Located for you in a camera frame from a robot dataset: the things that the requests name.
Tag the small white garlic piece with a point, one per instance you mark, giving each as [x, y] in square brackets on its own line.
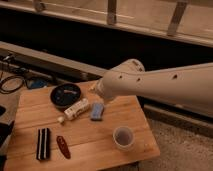
[61, 119]

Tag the blue object behind table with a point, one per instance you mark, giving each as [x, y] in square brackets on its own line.
[38, 83]

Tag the blue sponge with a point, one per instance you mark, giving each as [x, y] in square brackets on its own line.
[97, 110]

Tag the dark red flat tool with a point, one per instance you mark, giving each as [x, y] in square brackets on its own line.
[63, 147]

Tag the metal railing post centre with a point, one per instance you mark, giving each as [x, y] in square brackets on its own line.
[111, 12]

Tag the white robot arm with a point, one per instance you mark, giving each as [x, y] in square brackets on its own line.
[188, 87]

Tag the black round bowl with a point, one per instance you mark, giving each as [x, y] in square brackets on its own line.
[65, 95]

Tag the metal railing post right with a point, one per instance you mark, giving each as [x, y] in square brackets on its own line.
[177, 16]

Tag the black white striped brush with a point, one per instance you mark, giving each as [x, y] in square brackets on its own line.
[43, 144]

